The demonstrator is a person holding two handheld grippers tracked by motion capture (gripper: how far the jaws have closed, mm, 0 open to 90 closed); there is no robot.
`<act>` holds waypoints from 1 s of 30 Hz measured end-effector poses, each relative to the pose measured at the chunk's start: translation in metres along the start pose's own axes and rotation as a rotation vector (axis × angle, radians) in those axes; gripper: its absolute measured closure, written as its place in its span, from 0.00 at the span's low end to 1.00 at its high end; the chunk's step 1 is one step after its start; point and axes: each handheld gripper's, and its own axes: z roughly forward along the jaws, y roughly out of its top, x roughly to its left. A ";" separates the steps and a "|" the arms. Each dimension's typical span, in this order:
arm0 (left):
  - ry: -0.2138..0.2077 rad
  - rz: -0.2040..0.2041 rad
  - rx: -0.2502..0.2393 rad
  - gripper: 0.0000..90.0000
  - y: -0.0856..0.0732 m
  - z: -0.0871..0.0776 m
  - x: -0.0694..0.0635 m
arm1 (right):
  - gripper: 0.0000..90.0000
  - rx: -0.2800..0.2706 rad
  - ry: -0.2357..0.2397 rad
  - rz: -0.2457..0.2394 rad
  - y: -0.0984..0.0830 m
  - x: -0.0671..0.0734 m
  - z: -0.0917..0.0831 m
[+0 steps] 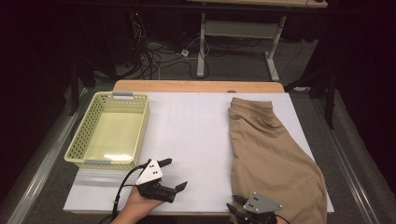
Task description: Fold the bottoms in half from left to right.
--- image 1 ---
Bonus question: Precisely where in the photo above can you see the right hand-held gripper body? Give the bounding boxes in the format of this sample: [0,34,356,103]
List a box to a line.
[235,191,285,224]

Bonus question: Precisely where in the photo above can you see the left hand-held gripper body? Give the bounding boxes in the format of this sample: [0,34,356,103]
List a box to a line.
[135,159,179,204]

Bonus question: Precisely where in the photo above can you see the tan shorts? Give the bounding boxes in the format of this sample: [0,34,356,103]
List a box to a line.
[228,96,329,224]

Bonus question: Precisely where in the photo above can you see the pale yellow plastic basket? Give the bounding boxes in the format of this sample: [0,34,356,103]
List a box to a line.
[64,91,150,171]

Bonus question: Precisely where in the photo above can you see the person's left hand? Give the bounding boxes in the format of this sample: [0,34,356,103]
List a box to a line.
[123,186,165,217]

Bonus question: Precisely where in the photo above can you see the white board sheet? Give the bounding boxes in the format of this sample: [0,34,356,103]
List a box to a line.
[63,91,335,215]

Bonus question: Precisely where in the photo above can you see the wooden table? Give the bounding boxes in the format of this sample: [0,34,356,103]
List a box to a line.
[70,79,326,217]

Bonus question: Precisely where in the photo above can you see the black metal stand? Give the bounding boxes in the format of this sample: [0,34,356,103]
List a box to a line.
[68,60,98,117]
[284,66,338,131]

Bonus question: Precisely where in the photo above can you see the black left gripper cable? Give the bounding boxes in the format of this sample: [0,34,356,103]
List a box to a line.
[110,161,148,224]

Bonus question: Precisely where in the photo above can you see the metal floor rail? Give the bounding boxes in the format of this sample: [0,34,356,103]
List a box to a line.
[311,99,380,224]
[6,88,89,224]

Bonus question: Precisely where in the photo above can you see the tangle of black floor cables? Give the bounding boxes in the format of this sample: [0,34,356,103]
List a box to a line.
[124,12,210,80]

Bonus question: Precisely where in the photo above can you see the white frame desk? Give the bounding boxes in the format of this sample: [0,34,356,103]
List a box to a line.
[186,0,329,82]

